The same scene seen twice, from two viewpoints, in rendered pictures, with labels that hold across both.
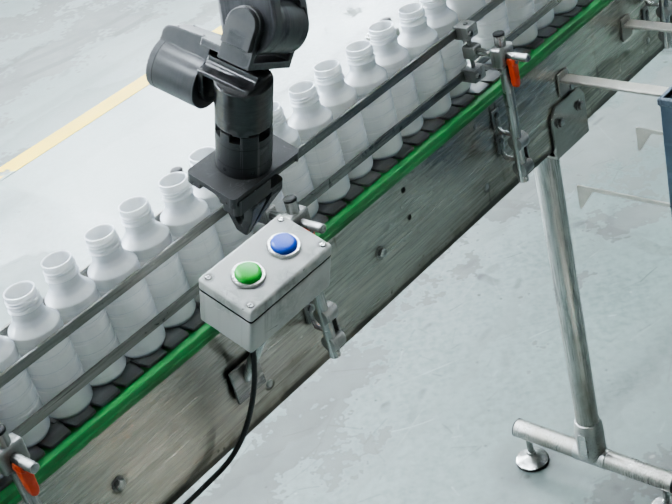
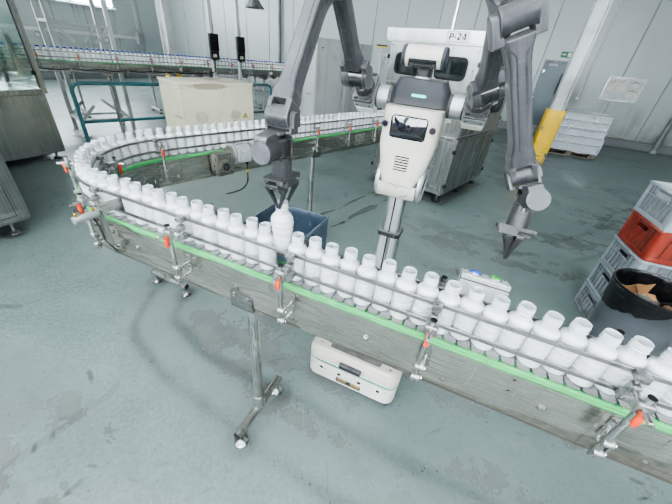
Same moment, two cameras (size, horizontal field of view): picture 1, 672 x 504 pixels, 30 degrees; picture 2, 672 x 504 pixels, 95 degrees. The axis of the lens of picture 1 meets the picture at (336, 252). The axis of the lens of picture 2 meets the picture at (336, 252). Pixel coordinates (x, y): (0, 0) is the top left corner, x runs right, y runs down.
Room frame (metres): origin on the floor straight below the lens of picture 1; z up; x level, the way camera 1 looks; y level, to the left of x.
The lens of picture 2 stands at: (1.97, 0.56, 1.64)
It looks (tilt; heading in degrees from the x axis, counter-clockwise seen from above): 33 degrees down; 242
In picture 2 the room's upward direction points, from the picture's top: 6 degrees clockwise
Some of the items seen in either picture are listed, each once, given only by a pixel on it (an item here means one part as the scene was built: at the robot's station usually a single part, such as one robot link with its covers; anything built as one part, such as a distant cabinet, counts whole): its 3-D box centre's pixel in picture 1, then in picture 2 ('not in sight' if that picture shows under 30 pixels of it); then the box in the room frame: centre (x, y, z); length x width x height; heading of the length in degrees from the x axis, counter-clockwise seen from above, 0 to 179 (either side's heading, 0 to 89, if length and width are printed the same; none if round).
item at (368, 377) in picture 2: not in sight; (369, 328); (1.10, -0.53, 0.24); 0.68 x 0.53 x 0.41; 41
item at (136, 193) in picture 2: not in sight; (139, 203); (2.16, -0.76, 1.08); 0.06 x 0.06 x 0.17
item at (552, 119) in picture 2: not in sight; (544, 136); (-5.20, -3.91, 0.55); 0.40 x 0.40 x 1.10; 41
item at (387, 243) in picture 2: not in sight; (383, 261); (1.10, -0.54, 0.74); 0.11 x 0.11 x 0.40; 41
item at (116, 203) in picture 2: not in sight; (108, 230); (2.30, -0.80, 0.96); 0.23 x 0.10 x 0.27; 41
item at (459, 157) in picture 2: not in sight; (441, 117); (-1.60, -3.31, 1.00); 1.60 x 1.30 x 2.00; 23
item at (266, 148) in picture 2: not in sight; (274, 136); (1.76, -0.25, 1.45); 0.12 x 0.09 x 0.12; 42
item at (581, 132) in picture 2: not in sight; (572, 132); (-7.30, -4.55, 0.50); 1.24 x 1.03 x 1.00; 134
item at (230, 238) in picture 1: (221, 210); (445, 307); (1.38, 0.12, 1.08); 0.06 x 0.06 x 0.17
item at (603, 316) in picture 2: not in sight; (627, 327); (-0.48, 0.10, 0.32); 0.45 x 0.45 x 0.64
